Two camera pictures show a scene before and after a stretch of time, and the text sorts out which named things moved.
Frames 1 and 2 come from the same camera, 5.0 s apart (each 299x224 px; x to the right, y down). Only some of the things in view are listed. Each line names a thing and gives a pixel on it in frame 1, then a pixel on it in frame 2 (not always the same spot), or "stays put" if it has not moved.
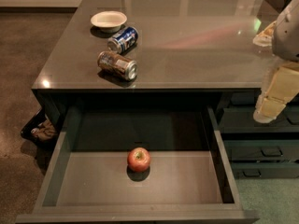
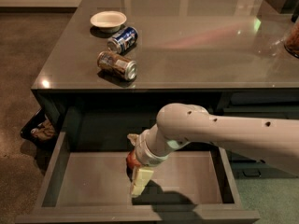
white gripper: x=287 y=35 → x=144 y=152
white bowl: x=108 y=21 stays put
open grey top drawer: x=87 y=178 stays put
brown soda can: x=120 y=65 stays put
